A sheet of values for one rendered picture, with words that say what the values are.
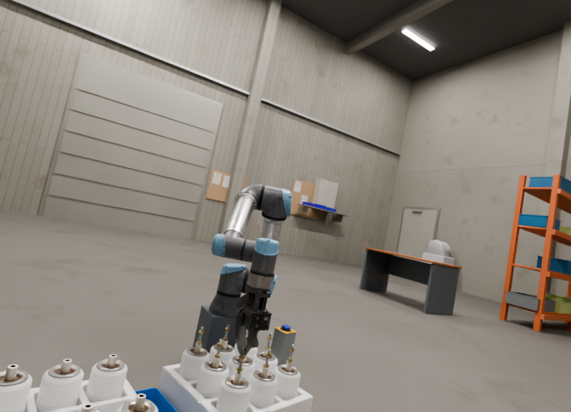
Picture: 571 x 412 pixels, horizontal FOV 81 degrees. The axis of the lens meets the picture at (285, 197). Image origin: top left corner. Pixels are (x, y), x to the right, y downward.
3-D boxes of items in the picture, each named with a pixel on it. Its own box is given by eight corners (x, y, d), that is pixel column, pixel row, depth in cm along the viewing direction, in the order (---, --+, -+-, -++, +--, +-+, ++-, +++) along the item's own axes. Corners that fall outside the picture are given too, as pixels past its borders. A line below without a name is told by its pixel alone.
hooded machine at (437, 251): (452, 290, 876) (459, 244, 886) (438, 288, 849) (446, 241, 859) (430, 283, 934) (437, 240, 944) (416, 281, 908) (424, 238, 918)
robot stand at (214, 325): (188, 367, 162) (201, 305, 164) (223, 366, 170) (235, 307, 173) (197, 386, 146) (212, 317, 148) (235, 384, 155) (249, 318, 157)
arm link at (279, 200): (244, 285, 170) (263, 181, 155) (273, 290, 170) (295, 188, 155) (240, 298, 158) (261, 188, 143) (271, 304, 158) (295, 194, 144)
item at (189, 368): (172, 396, 123) (183, 345, 124) (199, 397, 125) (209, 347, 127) (171, 411, 113) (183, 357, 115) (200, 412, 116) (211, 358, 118)
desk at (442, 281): (425, 313, 438) (433, 262, 444) (357, 288, 548) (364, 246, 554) (455, 315, 472) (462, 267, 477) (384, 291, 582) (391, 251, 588)
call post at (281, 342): (259, 400, 145) (274, 328, 147) (271, 397, 150) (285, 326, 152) (271, 409, 140) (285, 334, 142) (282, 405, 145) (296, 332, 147)
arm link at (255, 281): (245, 270, 107) (268, 273, 111) (242, 285, 107) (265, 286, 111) (256, 275, 101) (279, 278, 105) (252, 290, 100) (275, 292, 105)
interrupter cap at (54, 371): (45, 368, 92) (46, 365, 92) (76, 364, 97) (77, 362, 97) (49, 381, 86) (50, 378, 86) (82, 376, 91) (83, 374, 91)
